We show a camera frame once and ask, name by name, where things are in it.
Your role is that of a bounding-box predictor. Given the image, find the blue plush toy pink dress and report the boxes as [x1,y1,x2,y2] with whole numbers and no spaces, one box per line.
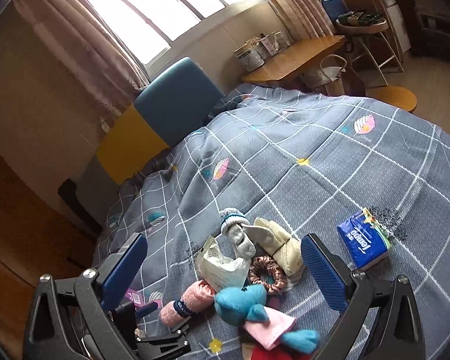
[214,285,320,354]

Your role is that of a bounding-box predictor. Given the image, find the round tray with clutter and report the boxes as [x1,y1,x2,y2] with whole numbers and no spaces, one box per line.
[335,10,389,33]

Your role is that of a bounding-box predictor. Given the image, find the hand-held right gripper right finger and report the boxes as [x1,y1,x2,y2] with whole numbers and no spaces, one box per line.
[301,233,432,360]

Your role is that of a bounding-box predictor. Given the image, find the white handled bag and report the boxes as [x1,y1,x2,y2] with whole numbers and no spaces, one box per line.
[318,54,348,85]

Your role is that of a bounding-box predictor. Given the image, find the red cloth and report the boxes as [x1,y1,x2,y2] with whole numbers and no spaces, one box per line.
[252,345,286,360]

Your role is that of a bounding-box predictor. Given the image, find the purple printed packet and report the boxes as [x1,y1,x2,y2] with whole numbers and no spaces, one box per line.
[125,288,148,310]

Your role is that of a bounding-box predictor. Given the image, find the pink fuzzy sock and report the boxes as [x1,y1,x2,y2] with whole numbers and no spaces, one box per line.
[159,279,218,329]

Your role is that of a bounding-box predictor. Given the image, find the wooden table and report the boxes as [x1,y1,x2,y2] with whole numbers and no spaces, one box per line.
[240,35,347,83]

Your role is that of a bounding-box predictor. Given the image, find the window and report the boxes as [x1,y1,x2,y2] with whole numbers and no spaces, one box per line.
[65,0,263,66]

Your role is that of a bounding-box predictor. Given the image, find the round wooden stool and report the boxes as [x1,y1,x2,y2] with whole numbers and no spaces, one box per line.
[371,86,418,113]

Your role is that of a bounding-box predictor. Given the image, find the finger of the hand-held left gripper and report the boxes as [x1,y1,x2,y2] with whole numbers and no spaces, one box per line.
[133,324,192,358]
[112,301,159,343]

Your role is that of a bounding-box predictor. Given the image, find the pink patterned curtain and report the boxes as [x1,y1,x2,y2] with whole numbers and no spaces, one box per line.
[244,0,338,42]
[22,0,151,132]

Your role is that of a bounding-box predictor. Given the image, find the blue tissue pack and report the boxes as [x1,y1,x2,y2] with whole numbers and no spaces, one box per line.
[337,207,394,271]

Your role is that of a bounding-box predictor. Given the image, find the blue folding chair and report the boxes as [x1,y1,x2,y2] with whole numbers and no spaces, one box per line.
[319,0,406,87]

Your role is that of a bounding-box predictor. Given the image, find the blue yellow grey headboard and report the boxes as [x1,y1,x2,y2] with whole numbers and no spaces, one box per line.
[79,57,226,229]

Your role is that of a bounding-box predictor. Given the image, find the grey white striped sock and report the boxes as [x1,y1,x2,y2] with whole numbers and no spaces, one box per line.
[219,208,256,259]

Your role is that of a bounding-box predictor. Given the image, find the dark furniture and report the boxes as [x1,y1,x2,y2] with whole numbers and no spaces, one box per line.
[412,0,450,58]

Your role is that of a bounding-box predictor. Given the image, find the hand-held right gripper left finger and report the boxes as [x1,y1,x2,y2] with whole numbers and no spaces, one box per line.
[22,232,149,360]

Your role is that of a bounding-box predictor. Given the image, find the wooden wardrobe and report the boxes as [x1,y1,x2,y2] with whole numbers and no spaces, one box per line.
[0,131,102,346]

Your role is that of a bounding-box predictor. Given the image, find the grey checkered leaf-print blanket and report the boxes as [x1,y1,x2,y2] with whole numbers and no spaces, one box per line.
[92,82,450,360]

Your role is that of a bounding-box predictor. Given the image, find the cream socks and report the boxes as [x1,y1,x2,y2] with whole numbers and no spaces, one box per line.
[244,217,304,276]

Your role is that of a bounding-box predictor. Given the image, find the brown patterned scrunchie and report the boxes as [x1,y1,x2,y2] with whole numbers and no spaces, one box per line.
[247,256,289,295]

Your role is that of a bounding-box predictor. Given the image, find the white cabinet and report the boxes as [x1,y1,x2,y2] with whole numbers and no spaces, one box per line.
[379,0,413,53]

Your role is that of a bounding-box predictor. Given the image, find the white wet wipes packet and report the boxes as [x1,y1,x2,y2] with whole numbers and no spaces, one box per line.
[195,235,253,289]

